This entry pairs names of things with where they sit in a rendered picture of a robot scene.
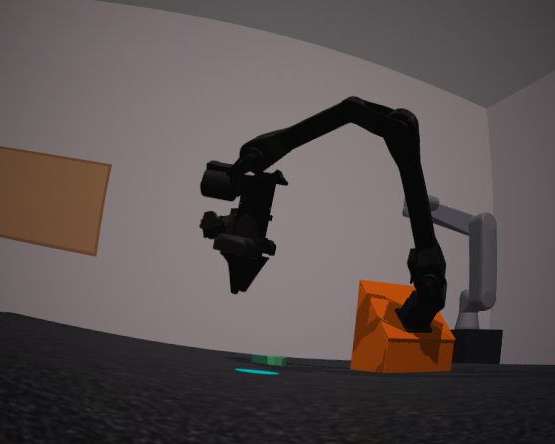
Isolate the green rectangular post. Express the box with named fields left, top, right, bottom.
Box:
left=252, top=354, right=286, bottom=366

